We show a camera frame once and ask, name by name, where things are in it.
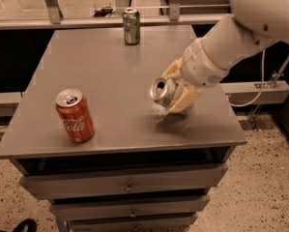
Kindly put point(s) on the bottom grey drawer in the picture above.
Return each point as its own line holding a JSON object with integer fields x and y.
{"x": 127, "y": 224}

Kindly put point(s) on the grey metal rail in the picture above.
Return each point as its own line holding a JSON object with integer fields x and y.
{"x": 108, "y": 22}

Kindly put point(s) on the black object on floor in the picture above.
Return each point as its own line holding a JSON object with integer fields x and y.
{"x": 28, "y": 225}

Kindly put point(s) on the red Coca-Cola can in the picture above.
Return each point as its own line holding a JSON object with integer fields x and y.
{"x": 72, "y": 108}

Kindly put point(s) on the top grey drawer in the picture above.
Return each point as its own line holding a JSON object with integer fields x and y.
{"x": 127, "y": 181}

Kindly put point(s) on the grey drawer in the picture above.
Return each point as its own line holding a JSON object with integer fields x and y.
{"x": 131, "y": 208}
{"x": 127, "y": 224}
{"x": 127, "y": 181}

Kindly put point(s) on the green soda can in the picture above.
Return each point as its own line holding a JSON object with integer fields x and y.
{"x": 131, "y": 25}

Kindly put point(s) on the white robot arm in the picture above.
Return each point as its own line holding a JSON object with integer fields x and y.
{"x": 252, "y": 26}

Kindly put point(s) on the silver 7up can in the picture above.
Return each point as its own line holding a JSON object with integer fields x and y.
{"x": 162, "y": 91}

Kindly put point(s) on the small dark device on ledge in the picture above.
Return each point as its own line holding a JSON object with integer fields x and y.
{"x": 104, "y": 11}

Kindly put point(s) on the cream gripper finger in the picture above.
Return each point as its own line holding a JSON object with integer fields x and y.
{"x": 184, "y": 97}
{"x": 174, "y": 70}

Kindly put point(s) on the grey drawer cabinet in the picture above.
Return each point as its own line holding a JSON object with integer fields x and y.
{"x": 131, "y": 131}

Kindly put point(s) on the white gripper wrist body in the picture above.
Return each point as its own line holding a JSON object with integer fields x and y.
{"x": 198, "y": 65}

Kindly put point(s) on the middle grey drawer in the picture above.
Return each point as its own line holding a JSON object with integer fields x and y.
{"x": 131, "y": 208}

